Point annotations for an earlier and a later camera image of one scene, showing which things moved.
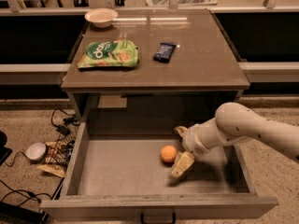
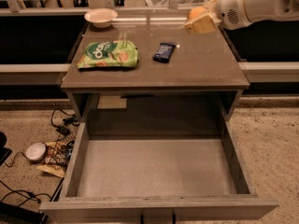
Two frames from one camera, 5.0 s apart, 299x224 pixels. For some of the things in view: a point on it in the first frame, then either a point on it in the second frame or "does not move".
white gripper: [191, 139] -> [230, 9]
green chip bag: [109, 53] does not move
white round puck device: [35, 152] does not move
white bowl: [101, 17] does not move
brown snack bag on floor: [57, 155] does not move
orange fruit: [168, 154] -> [196, 12]
